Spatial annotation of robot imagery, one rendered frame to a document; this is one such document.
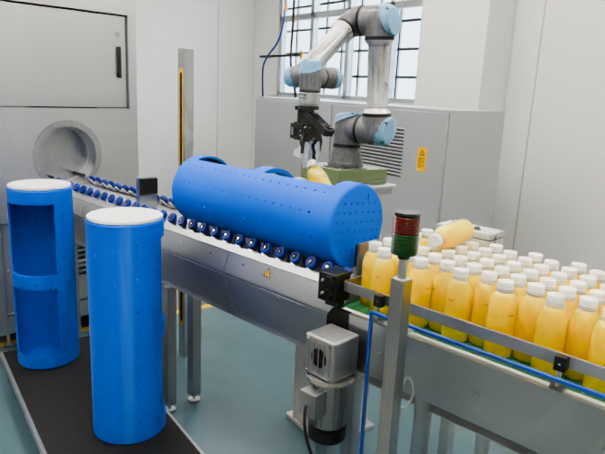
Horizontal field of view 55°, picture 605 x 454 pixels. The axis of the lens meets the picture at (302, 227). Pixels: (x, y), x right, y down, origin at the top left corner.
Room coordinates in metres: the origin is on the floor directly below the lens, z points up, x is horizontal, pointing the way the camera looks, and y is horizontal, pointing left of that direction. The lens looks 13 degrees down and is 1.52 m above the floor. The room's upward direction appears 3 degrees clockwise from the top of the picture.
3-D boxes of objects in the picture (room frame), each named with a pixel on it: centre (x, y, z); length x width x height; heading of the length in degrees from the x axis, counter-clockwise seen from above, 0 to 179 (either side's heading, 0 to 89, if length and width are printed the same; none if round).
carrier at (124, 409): (2.15, 0.67, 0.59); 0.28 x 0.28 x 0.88
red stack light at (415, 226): (1.33, -0.24, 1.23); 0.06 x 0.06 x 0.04
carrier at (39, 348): (2.73, 1.25, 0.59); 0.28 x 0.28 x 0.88
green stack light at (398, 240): (1.33, -0.24, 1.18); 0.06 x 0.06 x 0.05
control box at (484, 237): (1.92, -0.56, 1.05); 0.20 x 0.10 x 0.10; 46
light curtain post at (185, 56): (3.13, 0.64, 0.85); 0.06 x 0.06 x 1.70; 46
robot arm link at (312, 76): (2.06, -0.01, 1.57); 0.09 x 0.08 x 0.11; 142
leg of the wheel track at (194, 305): (2.63, 0.50, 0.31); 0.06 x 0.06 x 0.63; 46
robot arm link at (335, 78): (2.15, -0.05, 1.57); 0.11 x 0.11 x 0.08; 52
